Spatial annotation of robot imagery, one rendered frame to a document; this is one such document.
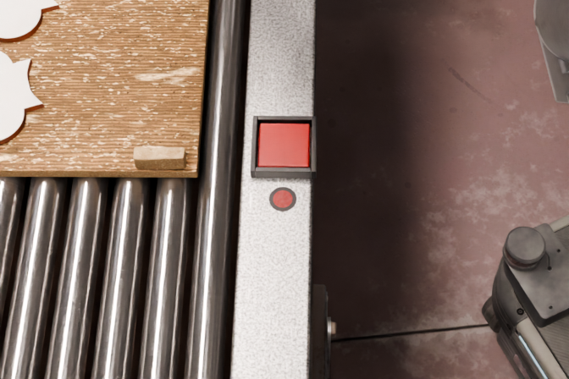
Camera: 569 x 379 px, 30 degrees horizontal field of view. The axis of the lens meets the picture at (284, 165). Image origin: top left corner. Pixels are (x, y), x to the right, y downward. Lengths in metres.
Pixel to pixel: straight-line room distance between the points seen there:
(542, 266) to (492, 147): 0.50
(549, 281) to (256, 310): 0.85
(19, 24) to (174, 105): 0.23
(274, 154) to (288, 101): 0.09
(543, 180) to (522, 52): 0.33
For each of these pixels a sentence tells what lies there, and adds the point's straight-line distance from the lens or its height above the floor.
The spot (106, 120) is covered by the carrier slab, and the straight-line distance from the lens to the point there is 1.27.
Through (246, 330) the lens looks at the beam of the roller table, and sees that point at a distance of 1.16.
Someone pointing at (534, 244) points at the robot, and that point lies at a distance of 1.89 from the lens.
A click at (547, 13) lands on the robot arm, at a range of 0.57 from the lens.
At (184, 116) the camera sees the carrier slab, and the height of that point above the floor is 0.94.
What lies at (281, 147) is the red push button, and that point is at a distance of 1.24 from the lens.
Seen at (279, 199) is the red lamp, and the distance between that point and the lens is 1.22.
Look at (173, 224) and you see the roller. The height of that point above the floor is 0.92.
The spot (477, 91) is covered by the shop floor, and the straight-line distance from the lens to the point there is 2.42.
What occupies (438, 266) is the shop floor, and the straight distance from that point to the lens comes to 2.20.
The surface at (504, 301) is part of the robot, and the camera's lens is 1.93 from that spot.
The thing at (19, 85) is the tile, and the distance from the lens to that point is 1.31.
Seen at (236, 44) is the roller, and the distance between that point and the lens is 1.34.
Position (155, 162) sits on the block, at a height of 0.95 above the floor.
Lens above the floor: 2.00
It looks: 61 degrees down
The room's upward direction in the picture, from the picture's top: 3 degrees counter-clockwise
